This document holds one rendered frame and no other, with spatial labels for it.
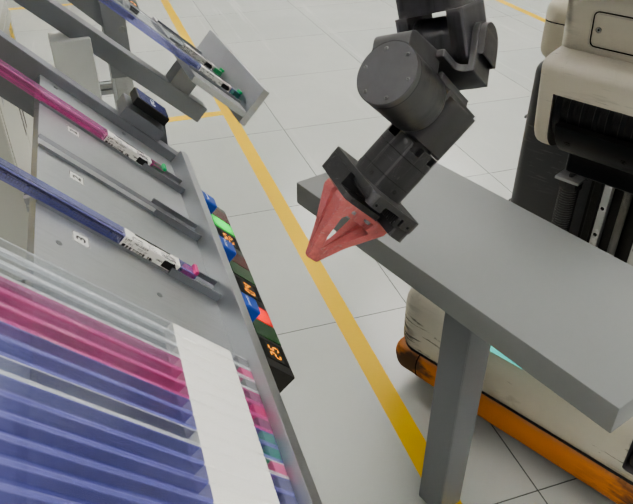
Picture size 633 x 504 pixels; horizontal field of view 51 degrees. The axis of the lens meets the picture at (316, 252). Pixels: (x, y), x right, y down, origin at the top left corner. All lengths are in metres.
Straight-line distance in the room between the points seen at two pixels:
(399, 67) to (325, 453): 1.01
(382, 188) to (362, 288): 1.23
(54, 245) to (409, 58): 0.31
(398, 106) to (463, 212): 0.50
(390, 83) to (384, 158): 0.09
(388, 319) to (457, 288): 0.88
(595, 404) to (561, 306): 0.15
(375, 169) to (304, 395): 0.98
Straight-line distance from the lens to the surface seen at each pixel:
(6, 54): 0.85
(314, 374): 1.58
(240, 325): 0.60
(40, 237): 0.53
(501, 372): 1.35
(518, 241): 0.98
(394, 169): 0.61
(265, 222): 2.12
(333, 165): 0.65
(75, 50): 1.12
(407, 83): 0.55
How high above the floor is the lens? 1.12
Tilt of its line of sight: 35 degrees down
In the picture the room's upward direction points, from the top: straight up
